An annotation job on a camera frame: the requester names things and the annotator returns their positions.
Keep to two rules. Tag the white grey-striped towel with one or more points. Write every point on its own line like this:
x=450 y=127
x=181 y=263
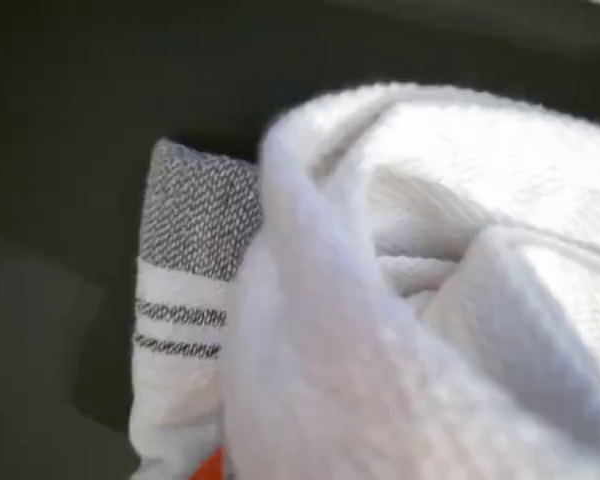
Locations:
x=405 y=300

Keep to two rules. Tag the large black desk mat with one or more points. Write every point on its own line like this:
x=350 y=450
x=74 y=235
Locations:
x=80 y=150

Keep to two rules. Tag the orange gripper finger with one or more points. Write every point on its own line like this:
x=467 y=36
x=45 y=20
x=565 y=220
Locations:
x=214 y=465

